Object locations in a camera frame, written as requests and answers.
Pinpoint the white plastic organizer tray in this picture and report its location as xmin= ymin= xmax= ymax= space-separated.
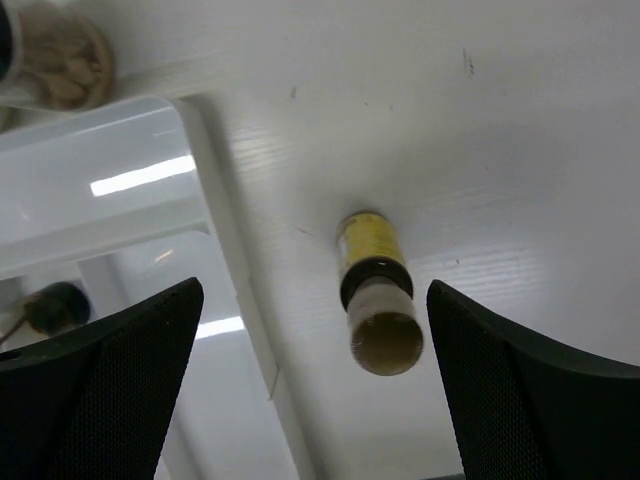
xmin=1 ymin=96 xmax=314 ymax=479

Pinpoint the small yellow-label bottle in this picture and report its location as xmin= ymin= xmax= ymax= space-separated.
xmin=336 ymin=211 xmax=424 ymax=377

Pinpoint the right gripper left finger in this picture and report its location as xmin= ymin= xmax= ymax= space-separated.
xmin=1 ymin=277 xmax=204 ymax=479

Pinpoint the brown-filled jar black cap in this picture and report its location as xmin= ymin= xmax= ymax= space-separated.
xmin=1 ymin=1 xmax=116 ymax=111

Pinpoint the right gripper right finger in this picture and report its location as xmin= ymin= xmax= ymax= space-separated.
xmin=426 ymin=280 xmax=639 ymax=479

